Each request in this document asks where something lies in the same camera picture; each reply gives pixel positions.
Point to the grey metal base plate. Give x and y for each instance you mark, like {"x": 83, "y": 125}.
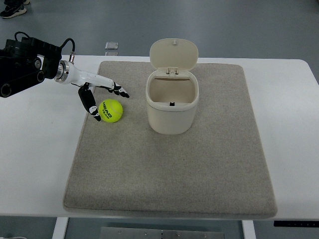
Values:
{"x": 132, "y": 233}

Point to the silver floor socket plate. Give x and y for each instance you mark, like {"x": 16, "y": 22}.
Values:
{"x": 111, "y": 45}

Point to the black desk control panel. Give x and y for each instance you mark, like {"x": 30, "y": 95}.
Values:
{"x": 297, "y": 224}

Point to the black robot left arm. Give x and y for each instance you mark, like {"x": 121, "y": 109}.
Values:
{"x": 27, "y": 61}

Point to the black sneaker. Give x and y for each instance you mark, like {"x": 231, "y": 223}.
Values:
{"x": 13, "y": 11}

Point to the yellow tennis ball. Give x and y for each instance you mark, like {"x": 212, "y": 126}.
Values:
{"x": 110, "y": 110}

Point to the beige felt mat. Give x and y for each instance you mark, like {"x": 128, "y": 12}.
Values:
{"x": 216, "y": 169}

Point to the beige lidded plastic bin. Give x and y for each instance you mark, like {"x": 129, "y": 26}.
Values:
{"x": 172, "y": 91}

